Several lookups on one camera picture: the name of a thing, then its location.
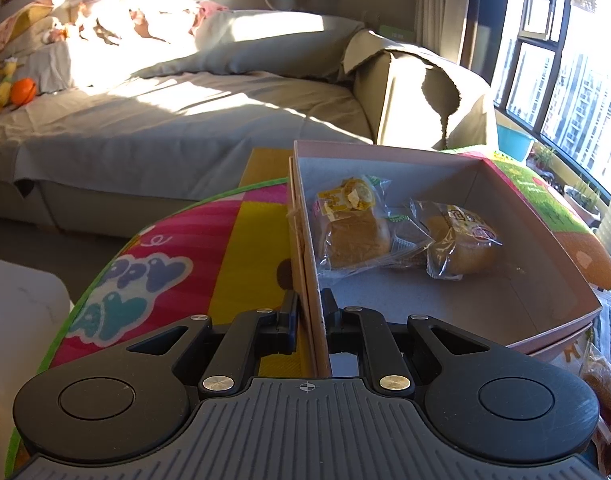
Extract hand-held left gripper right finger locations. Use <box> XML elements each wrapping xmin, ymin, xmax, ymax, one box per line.
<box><xmin>320</xmin><ymin>287</ymin><xmax>490</xmax><ymax>393</ymax></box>

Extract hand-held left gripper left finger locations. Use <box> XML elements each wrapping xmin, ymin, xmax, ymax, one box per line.
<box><xmin>125</xmin><ymin>290</ymin><xmax>302</xmax><ymax>393</ymax></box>

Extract yellow label bread packet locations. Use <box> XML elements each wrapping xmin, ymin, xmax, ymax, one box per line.
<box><xmin>313</xmin><ymin>176</ymin><xmax>433</xmax><ymax>281</ymax></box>

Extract pink cardboard box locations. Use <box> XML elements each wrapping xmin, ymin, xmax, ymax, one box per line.
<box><xmin>286</xmin><ymin>140</ymin><xmax>603</xmax><ymax>378</ymax></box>

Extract red label bread packet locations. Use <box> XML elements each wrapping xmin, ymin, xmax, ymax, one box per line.
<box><xmin>409</xmin><ymin>199</ymin><xmax>503</xmax><ymax>281</ymax></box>

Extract small clear snack packet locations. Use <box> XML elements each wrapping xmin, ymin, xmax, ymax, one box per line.
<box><xmin>593</xmin><ymin>285</ymin><xmax>611</xmax><ymax>361</ymax></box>

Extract round bun packet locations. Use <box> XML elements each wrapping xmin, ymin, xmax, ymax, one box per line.
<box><xmin>578</xmin><ymin>342</ymin><xmax>611</xmax><ymax>478</ymax></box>

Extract colourful cartoon printed mat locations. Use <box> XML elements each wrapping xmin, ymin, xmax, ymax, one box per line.
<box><xmin>5</xmin><ymin>145</ymin><xmax>611</xmax><ymax>480</ymax></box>

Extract grey covered sofa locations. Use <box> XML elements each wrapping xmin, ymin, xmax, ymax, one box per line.
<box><xmin>0</xmin><ymin>0</ymin><xmax>376</xmax><ymax>233</ymax></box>

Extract teal bucket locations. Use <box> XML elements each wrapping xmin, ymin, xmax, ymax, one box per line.
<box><xmin>496</xmin><ymin>122</ymin><xmax>536</xmax><ymax>162</ymax></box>

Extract white object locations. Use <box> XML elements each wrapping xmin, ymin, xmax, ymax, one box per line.
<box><xmin>0</xmin><ymin>255</ymin><xmax>73</xmax><ymax>461</ymax></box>

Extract small plant pot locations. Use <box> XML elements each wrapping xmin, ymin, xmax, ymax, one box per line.
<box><xmin>533</xmin><ymin>145</ymin><xmax>559</xmax><ymax>171</ymax></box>

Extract white pot with plants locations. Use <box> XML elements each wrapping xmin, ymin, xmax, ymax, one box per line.
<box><xmin>565</xmin><ymin>180</ymin><xmax>602</xmax><ymax>226</ymax></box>

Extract pink garment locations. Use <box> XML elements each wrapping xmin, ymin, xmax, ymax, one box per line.
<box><xmin>192</xmin><ymin>0</ymin><xmax>231</xmax><ymax>36</ymax></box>

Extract beige curtain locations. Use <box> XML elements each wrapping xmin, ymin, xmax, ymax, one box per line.
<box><xmin>415</xmin><ymin>0</ymin><xmax>479</xmax><ymax>68</ymax></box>

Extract orange ball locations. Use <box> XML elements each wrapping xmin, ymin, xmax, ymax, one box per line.
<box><xmin>10</xmin><ymin>78</ymin><xmax>37</xmax><ymax>107</ymax></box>

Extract dark framed window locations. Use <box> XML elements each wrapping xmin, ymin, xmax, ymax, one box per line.
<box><xmin>493</xmin><ymin>0</ymin><xmax>611</xmax><ymax>196</ymax></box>

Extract yellow plush toy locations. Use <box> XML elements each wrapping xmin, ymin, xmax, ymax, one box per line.
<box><xmin>0</xmin><ymin>42</ymin><xmax>18</xmax><ymax>113</ymax></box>

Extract pink folded blanket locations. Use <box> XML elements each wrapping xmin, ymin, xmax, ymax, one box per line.
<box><xmin>0</xmin><ymin>0</ymin><xmax>53</xmax><ymax>53</ymax></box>

